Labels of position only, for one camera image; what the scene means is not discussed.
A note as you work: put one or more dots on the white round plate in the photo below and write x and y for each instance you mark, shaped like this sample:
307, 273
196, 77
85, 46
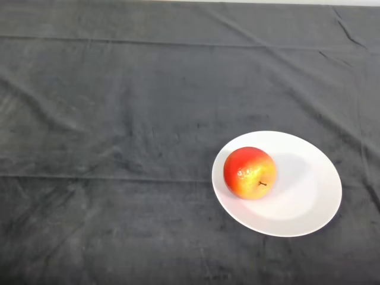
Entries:
297, 202

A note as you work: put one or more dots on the red yellow apple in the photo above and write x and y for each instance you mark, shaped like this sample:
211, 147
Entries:
249, 175

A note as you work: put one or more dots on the black cloth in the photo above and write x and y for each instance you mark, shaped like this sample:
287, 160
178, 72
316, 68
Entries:
148, 89

